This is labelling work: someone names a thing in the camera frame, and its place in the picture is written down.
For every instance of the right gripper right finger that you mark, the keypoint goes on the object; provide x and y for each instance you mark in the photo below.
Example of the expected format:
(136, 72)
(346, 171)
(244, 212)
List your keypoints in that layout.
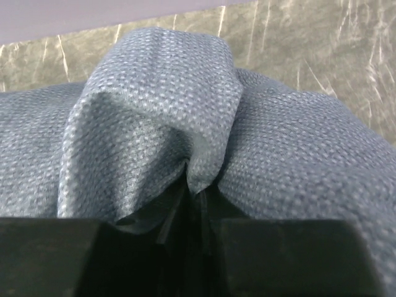
(243, 256)

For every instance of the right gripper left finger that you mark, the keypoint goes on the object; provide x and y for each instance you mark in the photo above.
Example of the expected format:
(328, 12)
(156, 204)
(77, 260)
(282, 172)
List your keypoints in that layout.
(140, 255)

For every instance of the striped blue grey pillowcase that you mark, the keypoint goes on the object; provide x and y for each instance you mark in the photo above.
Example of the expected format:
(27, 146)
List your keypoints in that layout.
(162, 102)

